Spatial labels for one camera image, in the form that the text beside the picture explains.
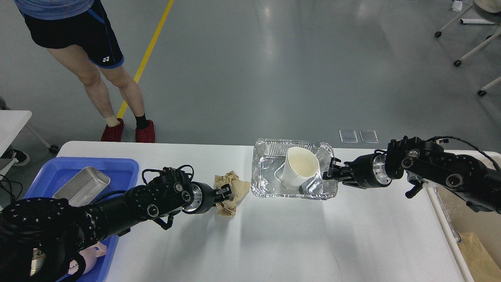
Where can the brown paper in bin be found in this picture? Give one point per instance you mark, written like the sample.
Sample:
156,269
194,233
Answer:
481,265

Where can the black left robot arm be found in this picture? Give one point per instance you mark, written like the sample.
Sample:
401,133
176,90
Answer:
42,237

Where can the pink mug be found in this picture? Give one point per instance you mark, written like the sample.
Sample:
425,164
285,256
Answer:
90,255

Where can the clear floor plate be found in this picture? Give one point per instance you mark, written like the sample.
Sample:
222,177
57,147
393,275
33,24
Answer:
348,136
368,136

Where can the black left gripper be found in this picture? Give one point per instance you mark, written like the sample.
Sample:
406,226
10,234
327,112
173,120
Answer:
205,197

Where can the small steel tray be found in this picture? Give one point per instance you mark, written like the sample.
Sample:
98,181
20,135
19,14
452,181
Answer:
84,187

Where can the brown paper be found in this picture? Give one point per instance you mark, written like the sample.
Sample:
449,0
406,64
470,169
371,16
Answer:
481,265
239,188

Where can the aluminium foil tray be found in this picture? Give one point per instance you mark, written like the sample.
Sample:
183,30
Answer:
269,156

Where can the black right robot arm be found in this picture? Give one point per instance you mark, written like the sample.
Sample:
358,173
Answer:
425,161

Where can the beige plastic bin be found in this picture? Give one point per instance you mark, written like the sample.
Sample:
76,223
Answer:
455,218

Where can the standing person in shorts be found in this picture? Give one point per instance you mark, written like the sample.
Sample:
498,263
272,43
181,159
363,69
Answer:
79,35

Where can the clear floor plate left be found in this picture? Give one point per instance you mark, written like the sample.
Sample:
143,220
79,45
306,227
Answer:
348,136

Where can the blue plastic bin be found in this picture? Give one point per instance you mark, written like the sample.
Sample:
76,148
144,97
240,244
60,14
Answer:
123,174

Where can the clear floor plate right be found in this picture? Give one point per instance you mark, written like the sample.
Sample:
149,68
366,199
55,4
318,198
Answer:
368,136

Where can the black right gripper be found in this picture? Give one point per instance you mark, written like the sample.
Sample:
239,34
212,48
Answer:
367,171

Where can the white paper cup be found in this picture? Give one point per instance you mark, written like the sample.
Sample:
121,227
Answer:
300,165

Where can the white side table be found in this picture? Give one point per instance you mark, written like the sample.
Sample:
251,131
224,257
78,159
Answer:
12,122

